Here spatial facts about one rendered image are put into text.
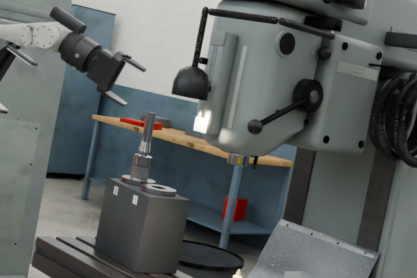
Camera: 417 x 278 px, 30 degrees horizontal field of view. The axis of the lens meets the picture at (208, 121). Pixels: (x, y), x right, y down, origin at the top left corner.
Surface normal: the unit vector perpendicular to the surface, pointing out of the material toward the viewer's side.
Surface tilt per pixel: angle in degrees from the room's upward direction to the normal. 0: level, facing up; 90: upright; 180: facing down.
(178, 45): 90
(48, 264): 90
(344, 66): 90
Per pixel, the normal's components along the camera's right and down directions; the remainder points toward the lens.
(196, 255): -0.02, -0.02
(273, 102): 0.67, 0.17
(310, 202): -0.72, -0.10
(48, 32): -0.25, 0.17
